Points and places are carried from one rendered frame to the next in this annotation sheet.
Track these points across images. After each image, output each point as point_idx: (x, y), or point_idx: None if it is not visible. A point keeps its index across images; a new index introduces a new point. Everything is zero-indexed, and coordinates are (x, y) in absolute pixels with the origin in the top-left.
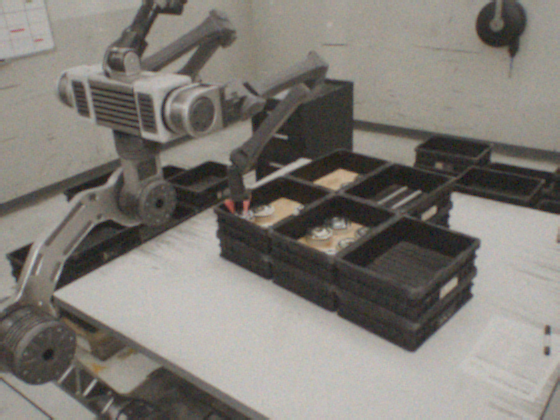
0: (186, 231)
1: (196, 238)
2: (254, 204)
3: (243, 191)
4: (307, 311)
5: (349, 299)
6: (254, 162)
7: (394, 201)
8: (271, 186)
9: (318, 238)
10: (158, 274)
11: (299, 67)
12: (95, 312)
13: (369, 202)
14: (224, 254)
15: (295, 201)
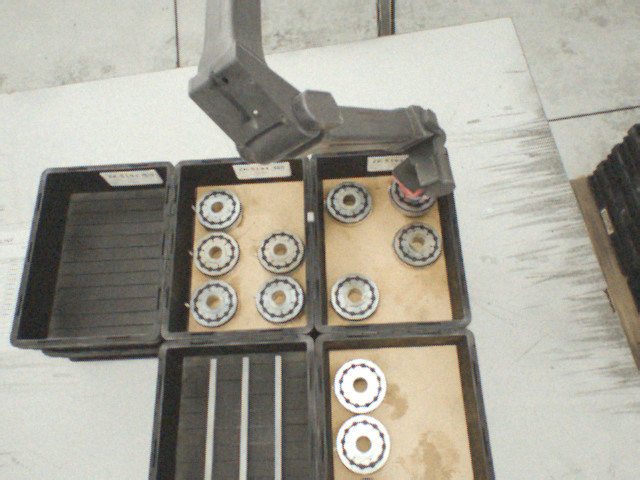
0: (546, 207)
1: (511, 205)
2: (447, 248)
3: (408, 169)
4: None
5: None
6: (418, 176)
7: (264, 473)
8: (457, 289)
9: (267, 234)
10: (454, 116)
11: (215, 0)
12: (432, 34)
13: (235, 339)
14: None
15: None
